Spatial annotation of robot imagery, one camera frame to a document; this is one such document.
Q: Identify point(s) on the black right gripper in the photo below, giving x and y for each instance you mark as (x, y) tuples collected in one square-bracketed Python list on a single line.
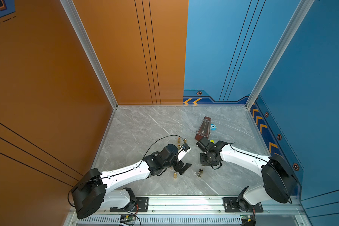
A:
[(202, 162)]

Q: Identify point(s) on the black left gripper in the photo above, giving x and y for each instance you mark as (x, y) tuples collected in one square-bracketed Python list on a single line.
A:
[(178, 167)]

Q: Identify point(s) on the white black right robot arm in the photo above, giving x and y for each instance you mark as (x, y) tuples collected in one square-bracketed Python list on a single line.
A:
[(278, 179)]

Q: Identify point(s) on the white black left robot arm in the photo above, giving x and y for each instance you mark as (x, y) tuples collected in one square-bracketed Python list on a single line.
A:
[(108, 188)]

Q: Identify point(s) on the black gold square lipstick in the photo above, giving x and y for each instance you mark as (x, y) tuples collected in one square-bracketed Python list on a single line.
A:
[(200, 172)]

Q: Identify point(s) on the dark red wooden metronome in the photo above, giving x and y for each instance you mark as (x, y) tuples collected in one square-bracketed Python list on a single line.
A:
[(204, 129)]

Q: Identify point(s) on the blue owl number block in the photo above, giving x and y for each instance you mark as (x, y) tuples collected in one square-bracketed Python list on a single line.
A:
[(213, 127)]

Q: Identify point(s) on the green circuit board right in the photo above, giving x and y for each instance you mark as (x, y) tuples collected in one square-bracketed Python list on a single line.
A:
[(248, 220)]

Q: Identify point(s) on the green circuit board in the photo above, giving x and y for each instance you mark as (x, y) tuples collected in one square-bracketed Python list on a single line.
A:
[(127, 220), (248, 220)]

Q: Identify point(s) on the green circuit board left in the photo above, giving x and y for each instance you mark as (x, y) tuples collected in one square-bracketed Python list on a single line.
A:
[(127, 220)]

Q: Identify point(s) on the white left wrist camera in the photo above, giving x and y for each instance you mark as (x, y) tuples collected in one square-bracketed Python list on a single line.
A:
[(184, 149)]

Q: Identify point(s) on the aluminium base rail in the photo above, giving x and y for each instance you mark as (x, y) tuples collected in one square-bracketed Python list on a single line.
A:
[(210, 204)]

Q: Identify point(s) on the aluminium corner post right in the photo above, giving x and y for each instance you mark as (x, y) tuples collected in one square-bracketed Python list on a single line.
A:
[(285, 39)]

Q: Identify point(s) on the aluminium corner post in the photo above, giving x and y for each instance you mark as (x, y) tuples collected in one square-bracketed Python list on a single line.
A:
[(83, 37), (285, 39)]

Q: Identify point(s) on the aluminium corner post left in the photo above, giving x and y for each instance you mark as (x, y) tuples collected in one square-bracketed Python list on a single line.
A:
[(83, 37)]

